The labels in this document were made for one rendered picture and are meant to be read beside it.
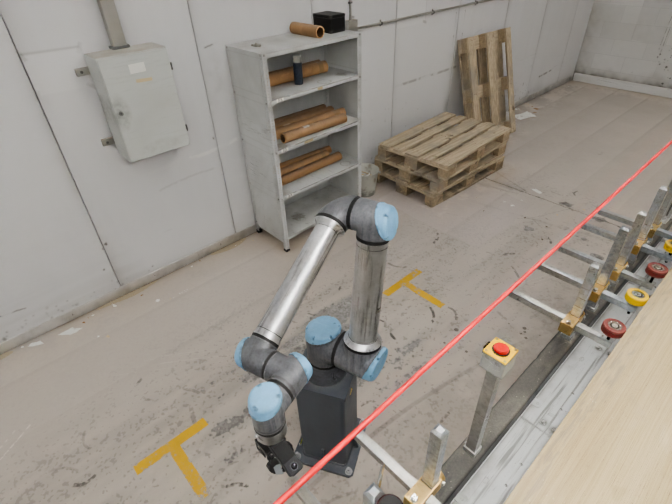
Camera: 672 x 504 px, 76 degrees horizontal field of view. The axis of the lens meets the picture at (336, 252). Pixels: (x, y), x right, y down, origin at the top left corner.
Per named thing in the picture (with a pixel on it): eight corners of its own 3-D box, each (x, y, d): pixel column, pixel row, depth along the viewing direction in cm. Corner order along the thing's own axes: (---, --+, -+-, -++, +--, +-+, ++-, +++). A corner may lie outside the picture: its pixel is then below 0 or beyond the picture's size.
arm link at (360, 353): (351, 353, 187) (365, 189, 151) (387, 369, 180) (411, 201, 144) (332, 374, 175) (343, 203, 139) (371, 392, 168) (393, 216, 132)
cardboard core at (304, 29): (288, 22, 317) (315, 26, 298) (297, 20, 321) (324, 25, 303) (289, 34, 321) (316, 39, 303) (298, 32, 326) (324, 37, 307)
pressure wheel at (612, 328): (611, 337, 176) (621, 317, 169) (620, 352, 170) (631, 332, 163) (591, 336, 177) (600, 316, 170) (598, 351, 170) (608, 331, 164)
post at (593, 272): (556, 347, 194) (590, 264, 166) (559, 343, 196) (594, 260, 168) (564, 352, 192) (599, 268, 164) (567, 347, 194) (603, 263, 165)
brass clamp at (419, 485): (401, 502, 127) (402, 494, 124) (429, 470, 134) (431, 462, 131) (418, 519, 123) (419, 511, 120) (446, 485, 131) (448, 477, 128)
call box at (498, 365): (478, 367, 124) (482, 349, 120) (491, 354, 128) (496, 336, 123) (500, 382, 120) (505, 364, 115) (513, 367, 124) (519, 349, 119)
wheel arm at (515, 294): (507, 297, 198) (509, 290, 195) (511, 294, 199) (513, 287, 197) (608, 350, 172) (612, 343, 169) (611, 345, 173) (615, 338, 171)
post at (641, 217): (602, 292, 220) (638, 212, 192) (604, 289, 222) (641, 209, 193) (609, 295, 218) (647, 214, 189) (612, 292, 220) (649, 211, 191)
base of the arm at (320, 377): (298, 380, 188) (296, 366, 182) (312, 348, 202) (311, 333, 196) (340, 391, 183) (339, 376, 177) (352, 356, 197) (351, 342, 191)
